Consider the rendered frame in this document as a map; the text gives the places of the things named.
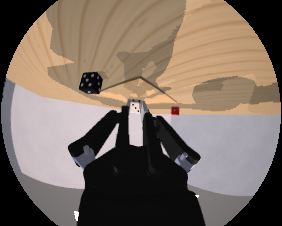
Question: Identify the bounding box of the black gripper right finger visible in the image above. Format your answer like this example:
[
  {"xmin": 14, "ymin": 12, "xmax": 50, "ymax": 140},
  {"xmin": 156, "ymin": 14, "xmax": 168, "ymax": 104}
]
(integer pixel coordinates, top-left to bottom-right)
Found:
[{"xmin": 140, "ymin": 100, "xmax": 201, "ymax": 176}]

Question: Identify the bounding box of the white die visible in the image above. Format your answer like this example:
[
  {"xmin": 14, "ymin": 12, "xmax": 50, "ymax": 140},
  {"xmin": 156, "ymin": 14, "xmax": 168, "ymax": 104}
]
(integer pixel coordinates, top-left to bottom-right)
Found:
[{"xmin": 130, "ymin": 99, "xmax": 142, "ymax": 113}]

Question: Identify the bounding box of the black die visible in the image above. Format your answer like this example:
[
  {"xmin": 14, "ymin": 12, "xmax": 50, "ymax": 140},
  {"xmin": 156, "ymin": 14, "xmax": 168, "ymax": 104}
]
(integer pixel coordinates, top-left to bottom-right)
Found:
[{"xmin": 79, "ymin": 72, "xmax": 103, "ymax": 94}]

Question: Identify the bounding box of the red die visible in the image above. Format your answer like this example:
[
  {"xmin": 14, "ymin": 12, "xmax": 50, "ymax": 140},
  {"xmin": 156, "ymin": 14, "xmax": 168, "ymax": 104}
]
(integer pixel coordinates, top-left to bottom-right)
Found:
[{"xmin": 171, "ymin": 107, "xmax": 180, "ymax": 115}]

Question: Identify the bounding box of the tan square mat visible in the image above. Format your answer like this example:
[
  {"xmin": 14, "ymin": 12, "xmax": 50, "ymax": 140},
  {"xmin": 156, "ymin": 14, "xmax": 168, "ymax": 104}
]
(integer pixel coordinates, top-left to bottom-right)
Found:
[{"xmin": 100, "ymin": 76, "xmax": 177, "ymax": 104}]

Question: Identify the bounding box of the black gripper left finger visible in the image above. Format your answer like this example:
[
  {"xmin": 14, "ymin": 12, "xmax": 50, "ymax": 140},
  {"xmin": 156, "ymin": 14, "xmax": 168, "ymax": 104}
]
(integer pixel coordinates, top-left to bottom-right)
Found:
[{"xmin": 68, "ymin": 99, "xmax": 131, "ymax": 175}]

